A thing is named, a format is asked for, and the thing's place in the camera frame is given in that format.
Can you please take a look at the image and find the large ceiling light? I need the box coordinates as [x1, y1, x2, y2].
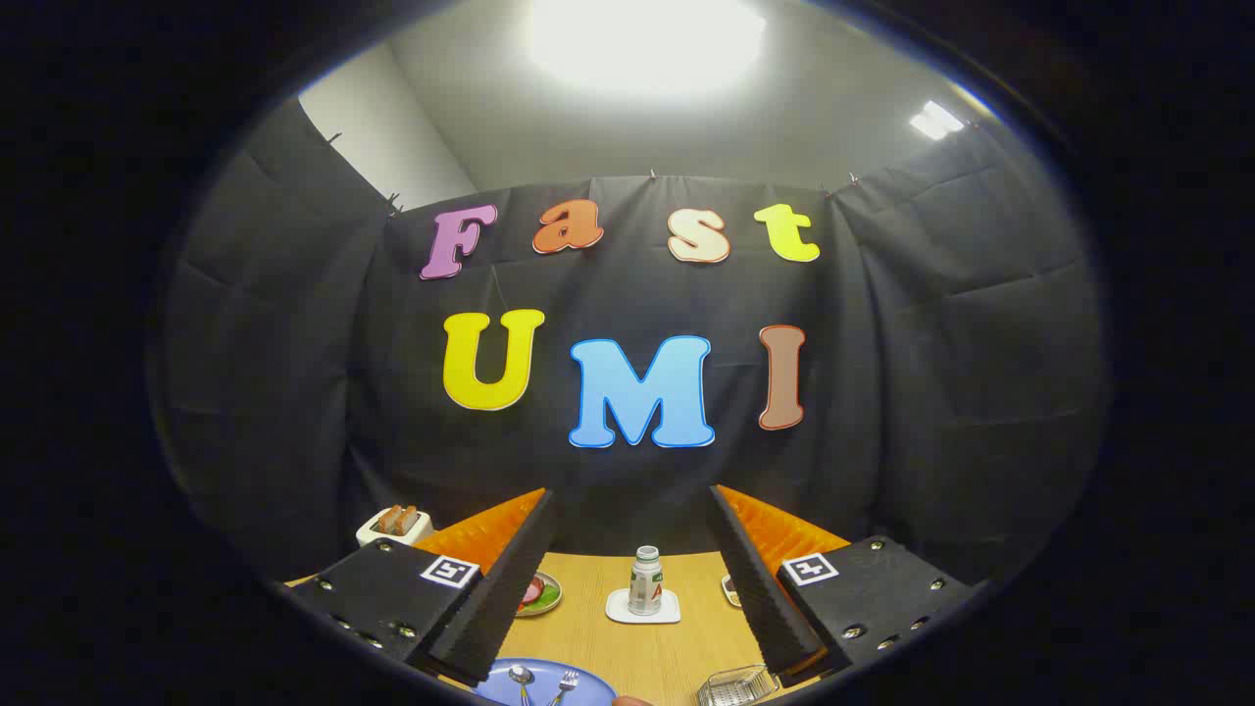
[525, 0, 771, 99]

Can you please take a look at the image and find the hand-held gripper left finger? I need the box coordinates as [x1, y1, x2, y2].
[284, 487, 558, 687]

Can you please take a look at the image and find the white toaster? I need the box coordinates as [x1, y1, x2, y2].
[355, 505, 434, 548]

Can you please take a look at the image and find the white drink bottle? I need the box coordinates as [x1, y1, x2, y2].
[628, 545, 665, 617]

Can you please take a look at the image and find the metal wire basket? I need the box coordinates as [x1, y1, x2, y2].
[697, 664, 780, 706]

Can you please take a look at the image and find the blue round plate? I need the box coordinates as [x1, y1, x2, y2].
[476, 658, 619, 706]

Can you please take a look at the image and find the white square coaster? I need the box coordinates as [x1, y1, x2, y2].
[605, 586, 682, 626]

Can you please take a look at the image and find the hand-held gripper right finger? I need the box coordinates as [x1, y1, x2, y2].
[708, 483, 972, 687]

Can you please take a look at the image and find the small oval food plate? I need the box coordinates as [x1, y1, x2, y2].
[515, 572, 563, 617]

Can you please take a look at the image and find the small ceiling light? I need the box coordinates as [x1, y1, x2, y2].
[909, 100, 967, 140]

